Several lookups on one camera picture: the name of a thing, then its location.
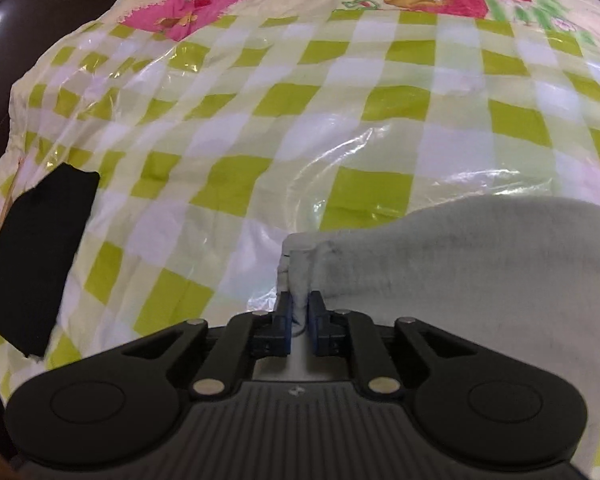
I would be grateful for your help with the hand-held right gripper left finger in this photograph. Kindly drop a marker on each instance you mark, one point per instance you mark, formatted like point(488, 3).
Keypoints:
point(285, 321)

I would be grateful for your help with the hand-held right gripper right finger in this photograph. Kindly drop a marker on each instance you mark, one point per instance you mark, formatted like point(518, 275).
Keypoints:
point(313, 321)

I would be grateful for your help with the grey pants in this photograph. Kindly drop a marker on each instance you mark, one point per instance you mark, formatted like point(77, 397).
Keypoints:
point(480, 270)

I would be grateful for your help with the black cloth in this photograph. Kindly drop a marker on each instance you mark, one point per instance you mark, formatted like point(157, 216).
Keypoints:
point(35, 250)

